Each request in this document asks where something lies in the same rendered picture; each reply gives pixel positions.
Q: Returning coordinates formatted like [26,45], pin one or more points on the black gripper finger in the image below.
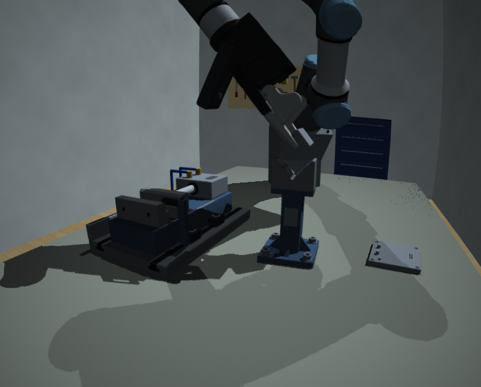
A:
[289,124]
[278,111]

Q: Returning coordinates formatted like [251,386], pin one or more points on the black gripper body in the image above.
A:
[249,38]

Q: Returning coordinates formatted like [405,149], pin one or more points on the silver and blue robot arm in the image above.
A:
[327,97]

